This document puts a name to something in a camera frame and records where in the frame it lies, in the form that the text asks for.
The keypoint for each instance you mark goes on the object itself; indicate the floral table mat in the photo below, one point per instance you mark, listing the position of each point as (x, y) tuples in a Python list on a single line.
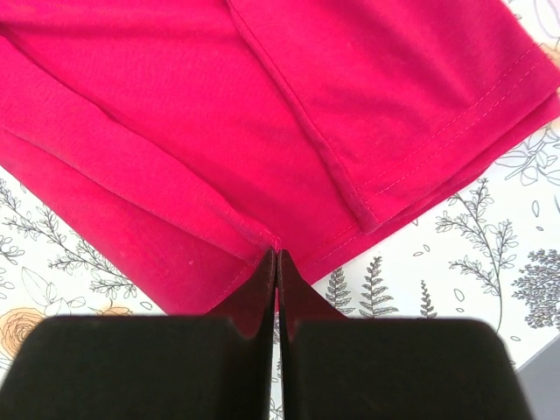
[(490, 251)]

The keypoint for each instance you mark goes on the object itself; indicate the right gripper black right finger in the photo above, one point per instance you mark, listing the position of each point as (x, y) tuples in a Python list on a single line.
[(335, 367)]

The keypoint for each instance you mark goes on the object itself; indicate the magenta t shirt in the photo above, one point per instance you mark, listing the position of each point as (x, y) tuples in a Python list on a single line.
[(183, 139)]

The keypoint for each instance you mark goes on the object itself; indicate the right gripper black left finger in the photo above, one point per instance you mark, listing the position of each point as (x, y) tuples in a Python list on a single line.
[(213, 366)]

